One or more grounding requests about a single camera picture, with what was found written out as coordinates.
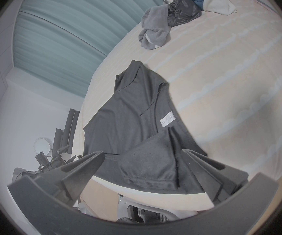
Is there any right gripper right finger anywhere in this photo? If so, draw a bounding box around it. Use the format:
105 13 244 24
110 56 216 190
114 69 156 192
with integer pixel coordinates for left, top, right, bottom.
181 149 249 203

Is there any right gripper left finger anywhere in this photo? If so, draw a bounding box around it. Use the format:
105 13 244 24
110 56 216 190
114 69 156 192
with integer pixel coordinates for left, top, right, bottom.
34 151 106 205

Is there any black T-shirt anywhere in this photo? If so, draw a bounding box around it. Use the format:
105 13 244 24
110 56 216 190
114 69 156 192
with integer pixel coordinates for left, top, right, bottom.
82 60 208 195

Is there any bed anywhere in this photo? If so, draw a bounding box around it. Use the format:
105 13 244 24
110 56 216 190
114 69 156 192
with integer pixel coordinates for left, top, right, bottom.
72 0 282 217

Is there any blue-green curtain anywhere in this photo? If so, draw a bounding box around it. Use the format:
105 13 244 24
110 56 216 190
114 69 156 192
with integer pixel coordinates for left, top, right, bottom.
20 0 173 58
13 11 107 98

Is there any grey garment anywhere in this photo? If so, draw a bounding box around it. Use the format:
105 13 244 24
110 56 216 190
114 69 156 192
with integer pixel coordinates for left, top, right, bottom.
138 5 172 50

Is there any black satin garment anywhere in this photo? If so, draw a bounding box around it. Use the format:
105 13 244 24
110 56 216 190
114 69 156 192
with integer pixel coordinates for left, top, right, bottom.
167 0 202 27

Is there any white garment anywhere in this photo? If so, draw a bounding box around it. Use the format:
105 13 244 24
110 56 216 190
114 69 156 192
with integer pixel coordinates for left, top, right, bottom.
202 0 238 16

